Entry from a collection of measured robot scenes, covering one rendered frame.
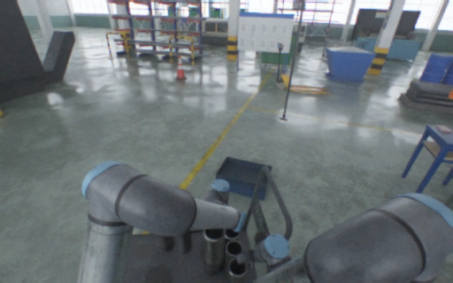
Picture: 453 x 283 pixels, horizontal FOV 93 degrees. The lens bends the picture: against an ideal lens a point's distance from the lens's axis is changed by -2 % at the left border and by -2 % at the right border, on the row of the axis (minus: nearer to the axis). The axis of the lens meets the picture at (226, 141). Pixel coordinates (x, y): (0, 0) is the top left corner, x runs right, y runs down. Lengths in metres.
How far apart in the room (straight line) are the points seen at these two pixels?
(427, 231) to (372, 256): 0.11
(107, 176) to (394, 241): 0.56
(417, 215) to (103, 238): 0.63
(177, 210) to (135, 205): 0.09
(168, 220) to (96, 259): 0.21
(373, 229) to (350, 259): 0.06
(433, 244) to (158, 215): 0.48
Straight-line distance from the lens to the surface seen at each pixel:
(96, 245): 0.64
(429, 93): 7.27
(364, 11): 15.83
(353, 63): 8.64
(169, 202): 0.52
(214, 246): 1.34
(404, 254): 0.44
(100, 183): 0.58
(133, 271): 1.96
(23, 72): 7.05
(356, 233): 0.43
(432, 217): 0.51
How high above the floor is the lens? 1.89
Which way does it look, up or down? 30 degrees down
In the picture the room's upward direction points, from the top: 2 degrees clockwise
